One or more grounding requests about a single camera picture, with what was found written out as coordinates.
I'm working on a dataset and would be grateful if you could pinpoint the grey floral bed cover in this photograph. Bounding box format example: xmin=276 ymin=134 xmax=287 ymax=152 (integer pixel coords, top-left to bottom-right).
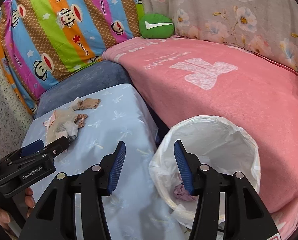
xmin=142 ymin=0 xmax=298 ymax=73

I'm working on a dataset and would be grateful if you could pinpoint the light blue palm-print cloth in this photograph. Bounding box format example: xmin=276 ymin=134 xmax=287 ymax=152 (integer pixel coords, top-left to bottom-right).
xmin=20 ymin=83 xmax=190 ymax=240

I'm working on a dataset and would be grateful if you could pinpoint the white bag lined trash bin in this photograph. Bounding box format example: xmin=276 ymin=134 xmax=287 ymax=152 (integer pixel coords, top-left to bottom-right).
xmin=149 ymin=115 xmax=261 ymax=229

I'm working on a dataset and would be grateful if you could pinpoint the person's left hand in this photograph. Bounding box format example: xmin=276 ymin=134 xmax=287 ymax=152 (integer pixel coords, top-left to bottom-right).
xmin=0 ymin=187 xmax=36 ymax=239

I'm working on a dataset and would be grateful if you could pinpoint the beige sheer tulle fabric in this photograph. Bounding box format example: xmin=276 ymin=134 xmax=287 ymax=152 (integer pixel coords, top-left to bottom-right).
xmin=45 ymin=109 xmax=78 ymax=144

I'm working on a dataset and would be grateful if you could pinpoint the striped monkey cartoon pillow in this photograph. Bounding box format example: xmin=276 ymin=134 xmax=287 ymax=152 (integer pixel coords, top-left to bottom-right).
xmin=0 ymin=0 xmax=144 ymax=114

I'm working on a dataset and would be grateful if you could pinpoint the white cloth piece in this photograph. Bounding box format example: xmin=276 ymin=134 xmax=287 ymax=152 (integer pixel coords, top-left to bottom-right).
xmin=63 ymin=121 xmax=78 ymax=142

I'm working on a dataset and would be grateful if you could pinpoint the blue-grey velvet cushion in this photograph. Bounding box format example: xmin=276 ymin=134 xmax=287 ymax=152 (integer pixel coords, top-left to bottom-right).
xmin=35 ymin=60 xmax=132 ymax=118

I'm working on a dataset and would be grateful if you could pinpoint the tan nylon stocking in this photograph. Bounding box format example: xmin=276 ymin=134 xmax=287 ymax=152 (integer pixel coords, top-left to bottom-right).
xmin=70 ymin=98 xmax=101 ymax=111

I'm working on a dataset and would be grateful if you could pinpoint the purple drawstring fabric pouch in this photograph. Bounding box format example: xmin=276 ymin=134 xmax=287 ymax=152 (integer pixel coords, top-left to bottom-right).
xmin=173 ymin=184 xmax=198 ymax=202

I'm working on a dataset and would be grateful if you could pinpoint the green round plush cushion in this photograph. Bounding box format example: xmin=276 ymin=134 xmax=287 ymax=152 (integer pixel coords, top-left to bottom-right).
xmin=139 ymin=14 xmax=174 ymax=39

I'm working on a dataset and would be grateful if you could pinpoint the small white pink sock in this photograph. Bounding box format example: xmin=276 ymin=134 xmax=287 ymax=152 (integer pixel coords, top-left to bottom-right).
xmin=43 ymin=113 xmax=56 ymax=131

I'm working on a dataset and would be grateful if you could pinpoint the pink patterned scrunchie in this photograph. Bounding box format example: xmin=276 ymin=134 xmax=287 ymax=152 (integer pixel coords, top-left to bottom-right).
xmin=75 ymin=114 xmax=88 ymax=129

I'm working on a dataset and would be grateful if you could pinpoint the pink towel blanket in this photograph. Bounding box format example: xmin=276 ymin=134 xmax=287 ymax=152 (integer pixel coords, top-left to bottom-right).
xmin=102 ymin=37 xmax=298 ymax=239

